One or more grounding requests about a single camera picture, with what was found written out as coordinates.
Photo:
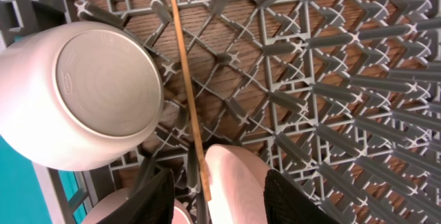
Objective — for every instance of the grey dishwasher rack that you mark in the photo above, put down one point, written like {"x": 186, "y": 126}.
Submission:
{"x": 340, "y": 96}

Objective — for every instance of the teal serving tray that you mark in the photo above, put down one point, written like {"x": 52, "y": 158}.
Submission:
{"x": 22, "y": 200}

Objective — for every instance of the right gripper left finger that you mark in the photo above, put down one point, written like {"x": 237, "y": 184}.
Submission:
{"x": 152, "y": 204}

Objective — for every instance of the large white plate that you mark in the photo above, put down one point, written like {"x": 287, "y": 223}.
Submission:
{"x": 237, "y": 182}

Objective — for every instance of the wooden chopstick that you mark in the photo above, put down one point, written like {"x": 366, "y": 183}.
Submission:
{"x": 191, "y": 102}

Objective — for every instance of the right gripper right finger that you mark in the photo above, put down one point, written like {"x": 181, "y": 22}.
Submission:
{"x": 285, "y": 204}

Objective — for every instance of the grey bowl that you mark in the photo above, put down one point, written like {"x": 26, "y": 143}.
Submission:
{"x": 78, "y": 96}

